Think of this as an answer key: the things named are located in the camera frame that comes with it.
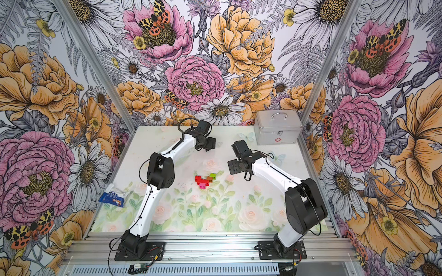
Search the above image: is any long red lego brick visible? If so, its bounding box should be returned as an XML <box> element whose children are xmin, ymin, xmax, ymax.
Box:
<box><xmin>199</xmin><ymin>179</ymin><xmax>210</xmax><ymax>186</ymax></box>

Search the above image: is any small green circuit board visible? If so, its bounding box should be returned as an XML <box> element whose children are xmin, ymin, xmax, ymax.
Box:
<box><xmin>127</xmin><ymin>263</ymin><xmax>146</xmax><ymax>275</ymax></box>

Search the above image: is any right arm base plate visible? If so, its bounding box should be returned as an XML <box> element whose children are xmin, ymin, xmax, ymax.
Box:
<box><xmin>254</xmin><ymin>240</ymin><xmax>307</xmax><ymax>262</ymax></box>

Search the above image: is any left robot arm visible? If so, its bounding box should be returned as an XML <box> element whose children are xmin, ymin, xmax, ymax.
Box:
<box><xmin>115</xmin><ymin>119</ymin><xmax>216</xmax><ymax>261</ymax></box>

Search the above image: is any aluminium front rail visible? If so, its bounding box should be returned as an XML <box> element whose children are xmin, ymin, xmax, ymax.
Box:
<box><xmin>63</xmin><ymin>232</ymin><xmax>356</xmax><ymax>265</ymax></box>

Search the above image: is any blue white card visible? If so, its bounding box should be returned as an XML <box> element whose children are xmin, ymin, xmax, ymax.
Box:
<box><xmin>99</xmin><ymin>189</ymin><xmax>127</xmax><ymax>208</ymax></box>

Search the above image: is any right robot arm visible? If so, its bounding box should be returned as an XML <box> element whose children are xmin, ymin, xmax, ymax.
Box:
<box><xmin>227</xmin><ymin>140</ymin><xmax>328</xmax><ymax>260</ymax></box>

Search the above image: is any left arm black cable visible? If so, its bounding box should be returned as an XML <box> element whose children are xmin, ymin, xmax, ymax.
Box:
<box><xmin>177</xmin><ymin>117</ymin><xmax>201</xmax><ymax>139</ymax></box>

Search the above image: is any silver metal case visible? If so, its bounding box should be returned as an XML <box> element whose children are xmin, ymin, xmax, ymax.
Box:
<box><xmin>254</xmin><ymin>110</ymin><xmax>303</xmax><ymax>146</ymax></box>

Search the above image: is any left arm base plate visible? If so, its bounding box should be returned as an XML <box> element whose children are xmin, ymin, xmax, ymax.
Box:
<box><xmin>114</xmin><ymin>241</ymin><xmax>166</xmax><ymax>262</ymax></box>

